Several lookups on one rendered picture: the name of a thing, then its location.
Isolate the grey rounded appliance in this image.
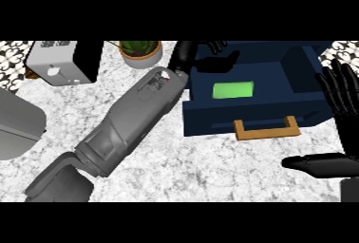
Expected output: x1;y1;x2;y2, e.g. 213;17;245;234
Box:
0;87;48;161

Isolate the white and black appliance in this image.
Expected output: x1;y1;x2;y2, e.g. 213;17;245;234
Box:
24;40;105;87

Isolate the white plant pot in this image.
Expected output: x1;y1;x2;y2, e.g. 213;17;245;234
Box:
120;41;164;70

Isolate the green leafy plant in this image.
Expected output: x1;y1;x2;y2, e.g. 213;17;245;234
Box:
110;40;158;55

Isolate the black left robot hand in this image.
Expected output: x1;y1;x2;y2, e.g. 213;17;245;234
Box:
167;40;243;76

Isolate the wooden drawer handle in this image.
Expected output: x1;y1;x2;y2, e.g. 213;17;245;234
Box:
234;115;303;141

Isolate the green cup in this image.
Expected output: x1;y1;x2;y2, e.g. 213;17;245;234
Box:
211;81;257;100

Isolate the navy blue drawer front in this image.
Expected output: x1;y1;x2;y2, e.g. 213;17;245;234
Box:
180;94;337;138

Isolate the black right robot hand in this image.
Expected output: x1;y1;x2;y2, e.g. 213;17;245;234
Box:
281;58;359;179

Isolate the navy blue cabinet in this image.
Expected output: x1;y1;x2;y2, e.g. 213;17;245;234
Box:
183;40;340;127

